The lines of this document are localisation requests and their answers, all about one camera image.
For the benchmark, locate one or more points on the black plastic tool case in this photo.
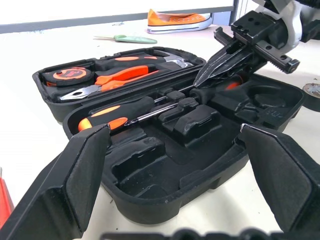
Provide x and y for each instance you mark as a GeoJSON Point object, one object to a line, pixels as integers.
{"type": "Point", "coordinates": [200, 160]}

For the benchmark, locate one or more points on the black tape roll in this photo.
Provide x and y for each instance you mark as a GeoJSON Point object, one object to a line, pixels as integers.
{"type": "Point", "coordinates": [312, 97]}

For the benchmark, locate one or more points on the red box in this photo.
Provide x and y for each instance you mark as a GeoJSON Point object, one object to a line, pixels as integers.
{"type": "Point", "coordinates": [4, 197]}

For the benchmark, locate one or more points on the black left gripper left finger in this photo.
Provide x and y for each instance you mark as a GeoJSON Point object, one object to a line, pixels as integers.
{"type": "Point", "coordinates": [57, 185]}

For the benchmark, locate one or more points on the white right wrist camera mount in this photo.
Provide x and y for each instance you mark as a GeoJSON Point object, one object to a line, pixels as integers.
{"type": "Point", "coordinates": [291, 30]}

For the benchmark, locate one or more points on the orange black flat screwdriver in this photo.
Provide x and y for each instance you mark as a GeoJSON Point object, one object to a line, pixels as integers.
{"type": "Point", "coordinates": [112, 113]}

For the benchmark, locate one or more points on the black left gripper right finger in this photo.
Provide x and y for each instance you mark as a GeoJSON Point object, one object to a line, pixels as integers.
{"type": "Point", "coordinates": [287, 180]}

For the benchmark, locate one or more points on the orange canvas sneaker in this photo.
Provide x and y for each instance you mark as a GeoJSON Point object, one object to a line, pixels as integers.
{"type": "Point", "coordinates": [175, 21]}

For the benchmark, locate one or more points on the black orange tape measure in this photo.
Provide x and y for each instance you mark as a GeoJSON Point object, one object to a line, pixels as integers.
{"type": "Point", "coordinates": [67, 76]}

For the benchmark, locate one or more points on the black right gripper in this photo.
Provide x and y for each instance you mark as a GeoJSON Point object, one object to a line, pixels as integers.
{"type": "Point", "coordinates": [262, 32]}

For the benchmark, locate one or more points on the black orange Phillips screwdriver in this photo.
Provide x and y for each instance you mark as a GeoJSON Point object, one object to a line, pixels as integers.
{"type": "Point", "coordinates": [203, 94]}

